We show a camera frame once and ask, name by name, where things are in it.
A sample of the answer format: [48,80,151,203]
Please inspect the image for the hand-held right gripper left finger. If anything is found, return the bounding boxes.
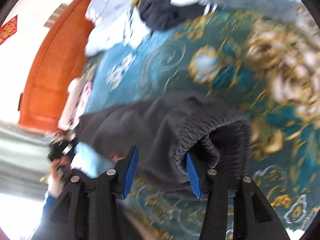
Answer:
[31,145,139,240]

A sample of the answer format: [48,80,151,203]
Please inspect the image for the dark grey white-cuffed sweatshirt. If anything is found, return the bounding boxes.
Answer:
[137,0,218,32]

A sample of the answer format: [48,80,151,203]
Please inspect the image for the teal floral bed blanket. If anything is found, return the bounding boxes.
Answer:
[75,10,320,240]

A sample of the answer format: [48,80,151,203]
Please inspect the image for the pink folded cloth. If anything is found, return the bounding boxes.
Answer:
[72,82,94,125]

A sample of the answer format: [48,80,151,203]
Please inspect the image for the orange wooden headboard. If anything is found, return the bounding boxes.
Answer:
[18,0,97,133]

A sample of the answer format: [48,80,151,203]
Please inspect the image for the pale blue cloth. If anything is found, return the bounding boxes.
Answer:
[71,142,118,179]

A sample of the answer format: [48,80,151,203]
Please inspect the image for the dark grey pants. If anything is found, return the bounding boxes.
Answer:
[75,92,253,200]

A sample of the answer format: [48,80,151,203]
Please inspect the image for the person's left forearm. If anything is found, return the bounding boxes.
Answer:
[41,191,58,222]

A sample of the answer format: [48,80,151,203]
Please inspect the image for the red wall decoration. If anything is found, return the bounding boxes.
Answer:
[0,15,18,46]

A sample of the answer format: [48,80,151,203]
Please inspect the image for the person's left hand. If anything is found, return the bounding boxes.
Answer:
[47,159,73,196]

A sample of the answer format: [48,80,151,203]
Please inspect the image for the light blue shirt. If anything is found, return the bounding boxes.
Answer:
[85,6,152,57]

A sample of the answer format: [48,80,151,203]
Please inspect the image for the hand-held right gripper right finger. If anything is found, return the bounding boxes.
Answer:
[184,152,292,240]

